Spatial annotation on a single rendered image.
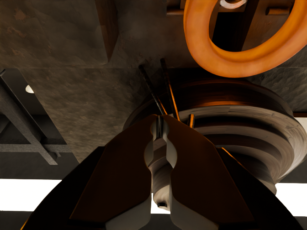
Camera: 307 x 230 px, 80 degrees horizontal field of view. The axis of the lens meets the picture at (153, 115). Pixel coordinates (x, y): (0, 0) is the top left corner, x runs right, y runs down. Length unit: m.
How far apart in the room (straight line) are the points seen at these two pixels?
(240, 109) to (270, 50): 0.10
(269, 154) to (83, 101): 0.48
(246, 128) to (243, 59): 0.13
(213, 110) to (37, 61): 0.36
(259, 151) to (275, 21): 0.24
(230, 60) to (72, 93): 0.42
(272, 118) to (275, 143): 0.07
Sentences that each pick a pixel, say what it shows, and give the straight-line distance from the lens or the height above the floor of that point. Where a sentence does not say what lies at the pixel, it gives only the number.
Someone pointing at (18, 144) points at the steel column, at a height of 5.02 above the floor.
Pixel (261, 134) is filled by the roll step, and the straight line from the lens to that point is 0.41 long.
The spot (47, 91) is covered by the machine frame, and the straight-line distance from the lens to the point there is 0.59.
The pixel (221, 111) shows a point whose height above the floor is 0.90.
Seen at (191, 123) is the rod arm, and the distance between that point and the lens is 0.28.
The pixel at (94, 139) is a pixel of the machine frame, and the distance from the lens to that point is 0.72.
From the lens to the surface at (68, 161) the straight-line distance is 8.72.
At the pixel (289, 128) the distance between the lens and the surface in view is 0.46.
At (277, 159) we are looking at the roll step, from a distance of 0.47.
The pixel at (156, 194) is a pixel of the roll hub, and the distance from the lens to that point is 0.45.
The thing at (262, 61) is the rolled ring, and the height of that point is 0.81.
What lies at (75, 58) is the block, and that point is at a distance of 0.29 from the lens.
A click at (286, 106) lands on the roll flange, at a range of 0.51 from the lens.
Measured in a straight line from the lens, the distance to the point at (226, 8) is 0.40.
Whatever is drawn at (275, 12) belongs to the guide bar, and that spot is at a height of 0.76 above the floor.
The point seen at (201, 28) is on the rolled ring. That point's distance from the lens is 0.29.
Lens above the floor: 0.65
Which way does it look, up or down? 48 degrees up
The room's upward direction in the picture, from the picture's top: 179 degrees clockwise
